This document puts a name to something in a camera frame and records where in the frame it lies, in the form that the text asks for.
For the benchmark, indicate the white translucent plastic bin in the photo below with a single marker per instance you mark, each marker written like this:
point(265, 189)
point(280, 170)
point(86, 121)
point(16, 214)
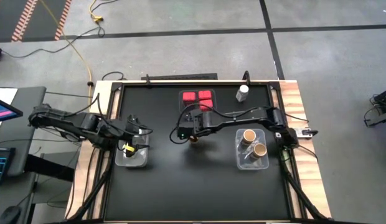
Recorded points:
point(140, 160)

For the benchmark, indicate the dark floor mat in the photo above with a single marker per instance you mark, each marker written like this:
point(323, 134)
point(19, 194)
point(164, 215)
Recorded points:
point(46, 18)

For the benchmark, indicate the white paper sheet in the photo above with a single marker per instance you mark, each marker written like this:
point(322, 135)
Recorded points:
point(6, 92)

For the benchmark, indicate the white-capped spice jar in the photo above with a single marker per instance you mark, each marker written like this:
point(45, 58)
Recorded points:
point(242, 90)

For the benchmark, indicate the computer monitor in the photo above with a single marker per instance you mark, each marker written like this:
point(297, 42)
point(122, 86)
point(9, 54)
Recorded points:
point(4, 112)

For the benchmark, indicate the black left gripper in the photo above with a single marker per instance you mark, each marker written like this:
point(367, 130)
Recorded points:
point(129, 130)

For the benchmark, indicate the grey translucent plastic bin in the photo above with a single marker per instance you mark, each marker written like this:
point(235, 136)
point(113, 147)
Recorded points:
point(193, 107)

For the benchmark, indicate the grey desk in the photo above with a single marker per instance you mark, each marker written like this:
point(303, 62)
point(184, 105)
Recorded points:
point(28, 102)

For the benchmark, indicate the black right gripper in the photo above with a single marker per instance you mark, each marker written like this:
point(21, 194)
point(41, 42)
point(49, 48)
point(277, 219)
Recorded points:
point(196, 124)

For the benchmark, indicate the backlit keyboard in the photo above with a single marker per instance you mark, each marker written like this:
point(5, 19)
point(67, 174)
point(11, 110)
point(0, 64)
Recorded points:
point(1, 168)

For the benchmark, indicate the black computer mouse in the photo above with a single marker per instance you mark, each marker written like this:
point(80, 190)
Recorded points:
point(7, 215)

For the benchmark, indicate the clear plastic bin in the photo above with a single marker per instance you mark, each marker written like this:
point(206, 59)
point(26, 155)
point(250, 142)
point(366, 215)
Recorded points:
point(252, 163)

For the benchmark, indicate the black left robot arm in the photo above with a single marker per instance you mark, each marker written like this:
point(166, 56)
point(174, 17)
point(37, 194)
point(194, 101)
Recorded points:
point(71, 123)

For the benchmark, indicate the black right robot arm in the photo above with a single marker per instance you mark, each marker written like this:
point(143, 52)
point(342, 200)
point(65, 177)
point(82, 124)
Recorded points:
point(242, 116)

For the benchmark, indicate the black equipment stand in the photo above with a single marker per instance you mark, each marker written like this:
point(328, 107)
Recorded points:
point(383, 99)

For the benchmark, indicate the red-lidded spice tin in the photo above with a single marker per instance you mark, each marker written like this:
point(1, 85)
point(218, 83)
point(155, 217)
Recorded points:
point(206, 104)
point(189, 98)
point(205, 94)

